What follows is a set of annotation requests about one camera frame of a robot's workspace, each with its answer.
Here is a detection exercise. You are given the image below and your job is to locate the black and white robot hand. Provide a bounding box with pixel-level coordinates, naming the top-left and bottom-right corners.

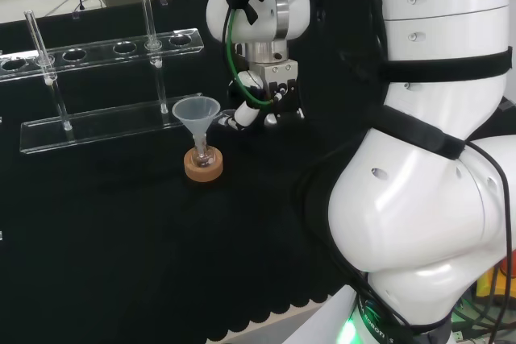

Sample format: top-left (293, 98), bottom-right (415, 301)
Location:
top-left (217, 60), bottom-right (306, 131)

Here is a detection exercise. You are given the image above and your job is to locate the clear glass weighing funnel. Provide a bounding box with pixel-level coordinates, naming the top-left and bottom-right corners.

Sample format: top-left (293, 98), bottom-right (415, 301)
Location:
top-left (217, 109), bottom-right (239, 130)

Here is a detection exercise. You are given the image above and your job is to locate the translucent plastic funnel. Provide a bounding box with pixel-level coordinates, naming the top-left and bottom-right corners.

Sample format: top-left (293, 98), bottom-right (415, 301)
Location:
top-left (172, 97), bottom-right (221, 152)

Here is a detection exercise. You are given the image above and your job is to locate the clear acrylic funnel stand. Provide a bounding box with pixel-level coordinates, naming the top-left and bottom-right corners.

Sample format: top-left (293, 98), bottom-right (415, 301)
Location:
top-left (0, 0), bottom-right (206, 155)

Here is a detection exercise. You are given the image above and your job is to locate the small glass round-bottom flask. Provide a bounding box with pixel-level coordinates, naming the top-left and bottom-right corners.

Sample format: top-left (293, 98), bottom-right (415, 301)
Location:
top-left (191, 140), bottom-right (215, 170)

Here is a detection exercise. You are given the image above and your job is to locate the black cloth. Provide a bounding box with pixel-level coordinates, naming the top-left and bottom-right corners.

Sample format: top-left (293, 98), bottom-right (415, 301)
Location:
top-left (0, 0), bottom-right (510, 344)

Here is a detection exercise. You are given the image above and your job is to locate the yellow stop button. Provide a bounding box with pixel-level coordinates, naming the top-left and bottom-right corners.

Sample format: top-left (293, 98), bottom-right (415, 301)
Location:
top-left (476, 263), bottom-right (516, 300)

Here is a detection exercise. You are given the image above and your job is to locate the green cable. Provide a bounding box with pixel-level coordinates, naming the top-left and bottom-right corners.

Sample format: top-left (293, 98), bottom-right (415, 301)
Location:
top-left (223, 0), bottom-right (283, 110)

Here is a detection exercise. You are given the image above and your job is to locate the cork ring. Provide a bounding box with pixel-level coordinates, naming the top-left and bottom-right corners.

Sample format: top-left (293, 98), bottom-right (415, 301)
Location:
top-left (184, 149), bottom-right (225, 184)

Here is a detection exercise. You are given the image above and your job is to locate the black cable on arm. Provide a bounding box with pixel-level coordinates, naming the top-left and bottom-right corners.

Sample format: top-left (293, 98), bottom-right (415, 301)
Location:
top-left (463, 140), bottom-right (516, 344)

